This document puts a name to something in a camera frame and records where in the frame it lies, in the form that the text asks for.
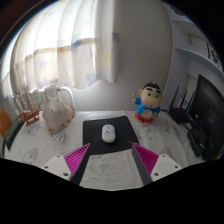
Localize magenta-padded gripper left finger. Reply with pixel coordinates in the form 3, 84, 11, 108
42, 143, 92, 186

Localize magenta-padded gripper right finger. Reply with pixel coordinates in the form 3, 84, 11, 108
130, 143, 183, 186

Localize white cartoon-print computer mouse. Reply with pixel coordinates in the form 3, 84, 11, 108
101, 123, 117, 144

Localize black mouse pad green lines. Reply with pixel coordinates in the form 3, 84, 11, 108
82, 115, 140, 156

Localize black box device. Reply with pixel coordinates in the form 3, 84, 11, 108
187, 124, 209, 158

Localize large white conch shell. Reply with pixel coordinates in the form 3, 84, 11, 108
41, 84, 77, 135

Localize white printed tablecloth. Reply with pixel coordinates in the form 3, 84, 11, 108
3, 109, 204, 191

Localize black router with antennas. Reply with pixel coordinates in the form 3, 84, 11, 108
168, 85, 196, 124

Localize wooden model sailing ship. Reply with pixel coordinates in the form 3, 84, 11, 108
12, 90, 41, 127

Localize black keyboard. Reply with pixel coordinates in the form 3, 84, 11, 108
3, 114, 26, 151

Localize cartoon boy figurine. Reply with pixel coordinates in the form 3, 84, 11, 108
132, 81, 164, 124

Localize orange wooden chair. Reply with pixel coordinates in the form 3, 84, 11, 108
0, 106, 13, 139

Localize black monitor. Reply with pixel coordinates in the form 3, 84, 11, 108
191, 74, 224, 148

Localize white star-print curtain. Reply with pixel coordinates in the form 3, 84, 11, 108
1, 0, 121, 99

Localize white wall shelf unit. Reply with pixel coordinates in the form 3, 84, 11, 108
166, 6, 224, 111

